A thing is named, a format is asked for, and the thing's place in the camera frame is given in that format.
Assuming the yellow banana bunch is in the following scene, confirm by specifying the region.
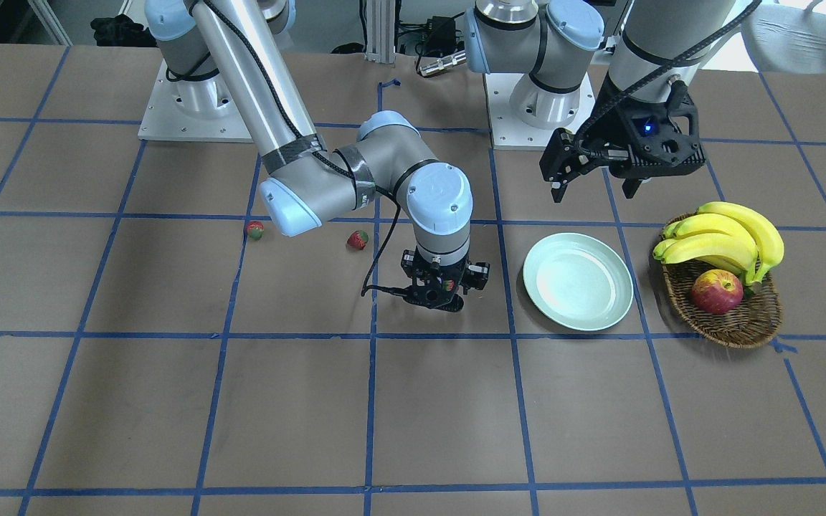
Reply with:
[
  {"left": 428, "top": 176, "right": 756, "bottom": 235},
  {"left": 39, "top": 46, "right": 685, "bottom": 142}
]
[{"left": 652, "top": 201, "right": 784, "bottom": 287}]

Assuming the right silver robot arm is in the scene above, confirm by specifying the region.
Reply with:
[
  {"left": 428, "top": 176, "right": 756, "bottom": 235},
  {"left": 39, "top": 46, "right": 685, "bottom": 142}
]
[{"left": 145, "top": 1, "right": 489, "bottom": 312}]

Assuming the aluminium frame post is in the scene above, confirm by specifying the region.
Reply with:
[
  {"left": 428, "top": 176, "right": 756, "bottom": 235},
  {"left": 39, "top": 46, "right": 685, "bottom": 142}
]
[{"left": 359, "top": 1, "right": 399, "bottom": 66}]

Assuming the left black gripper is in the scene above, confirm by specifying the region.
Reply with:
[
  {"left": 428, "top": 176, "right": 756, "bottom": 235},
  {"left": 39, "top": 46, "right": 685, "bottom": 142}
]
[{"left": 578, "top": 80, "right": 707, "bottom": 199}]

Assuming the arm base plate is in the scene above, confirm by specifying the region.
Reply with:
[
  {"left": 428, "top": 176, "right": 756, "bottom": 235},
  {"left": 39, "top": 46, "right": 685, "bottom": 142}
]
[
  {"left": 484, "top": 73, "right": 594, "bottom": 151},
  {"left": 138, "top": 62, "right": 252, "bottom": 143}
]

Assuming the red apple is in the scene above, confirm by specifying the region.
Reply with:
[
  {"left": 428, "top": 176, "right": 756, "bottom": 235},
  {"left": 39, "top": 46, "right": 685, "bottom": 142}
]
[{"left": 690, "top": 269, "right": 744, "bottom": 315}]

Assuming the brown wicker basket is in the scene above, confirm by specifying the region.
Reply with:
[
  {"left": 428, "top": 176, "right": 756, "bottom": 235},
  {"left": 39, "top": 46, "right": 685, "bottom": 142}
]
[{"left": 660, "top": 214, "right": 784, "bottom": 349}]

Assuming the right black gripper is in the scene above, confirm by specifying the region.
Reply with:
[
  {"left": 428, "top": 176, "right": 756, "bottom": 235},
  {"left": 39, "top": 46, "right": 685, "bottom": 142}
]
[{"left": 400, "top": 249, "right": 469, "bottom": 312}]

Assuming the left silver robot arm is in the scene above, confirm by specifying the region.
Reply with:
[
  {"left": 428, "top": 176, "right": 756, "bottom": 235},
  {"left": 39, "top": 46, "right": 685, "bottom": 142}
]
[{"left": 463, "top": 1, "right": 734, "bottom": 202}]

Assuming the light green plate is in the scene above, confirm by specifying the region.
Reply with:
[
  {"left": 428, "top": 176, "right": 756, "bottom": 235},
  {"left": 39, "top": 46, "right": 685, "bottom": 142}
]
[{"left": 521, "top": 232, "right": 634, "bottom": 331}]

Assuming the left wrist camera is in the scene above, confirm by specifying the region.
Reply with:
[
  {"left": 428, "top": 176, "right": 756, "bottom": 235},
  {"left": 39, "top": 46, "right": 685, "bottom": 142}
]
[{"left": 538, "top": 128, "right": 592, "bottom": 204}]

